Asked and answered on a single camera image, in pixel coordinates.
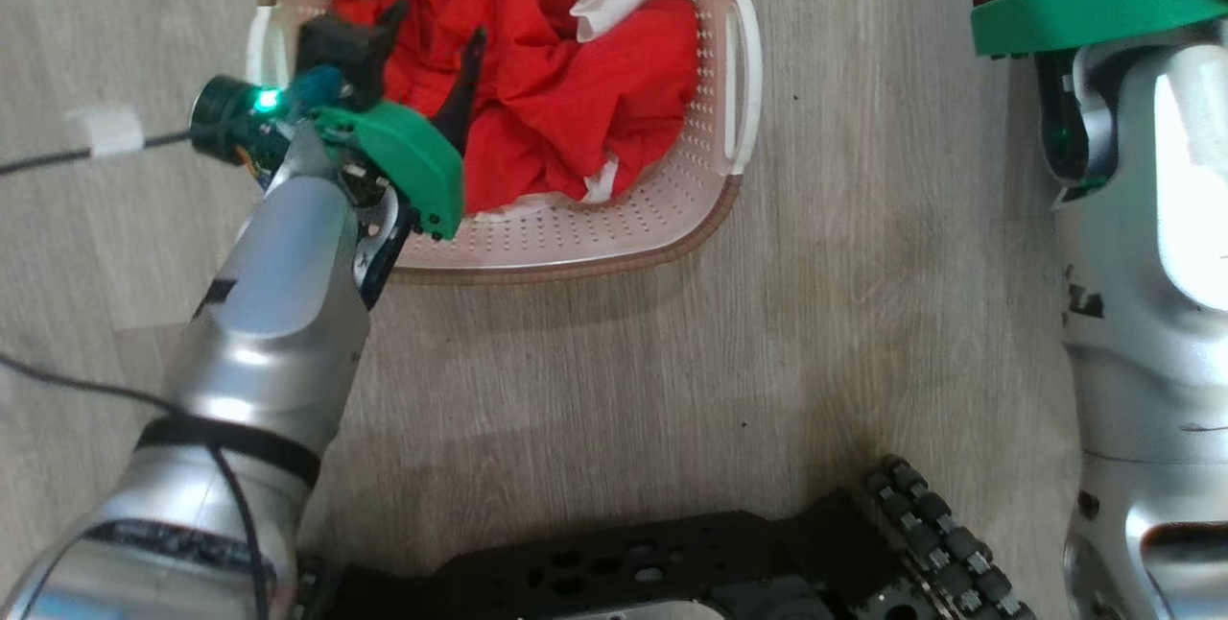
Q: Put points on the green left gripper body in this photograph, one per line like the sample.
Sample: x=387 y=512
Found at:
x=413 y=154

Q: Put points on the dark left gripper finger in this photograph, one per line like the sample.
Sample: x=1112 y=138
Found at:
x=341 y=49
x=462 y=102

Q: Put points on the red clothing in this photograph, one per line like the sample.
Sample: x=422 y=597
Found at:
x=566 y=92

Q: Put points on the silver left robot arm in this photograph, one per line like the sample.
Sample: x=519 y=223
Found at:
x=273 y=313

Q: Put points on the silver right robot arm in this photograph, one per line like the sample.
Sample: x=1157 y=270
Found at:
x=1142 y=313

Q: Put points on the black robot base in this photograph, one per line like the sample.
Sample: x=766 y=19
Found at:
x=672 y=562

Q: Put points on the perforated plastic laundry basket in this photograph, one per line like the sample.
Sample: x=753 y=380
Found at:
x=585 y=226

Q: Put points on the black roller wheel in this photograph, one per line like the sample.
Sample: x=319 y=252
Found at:
x=945 y=543

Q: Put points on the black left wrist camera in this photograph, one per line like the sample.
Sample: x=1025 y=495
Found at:
x=225 y=116

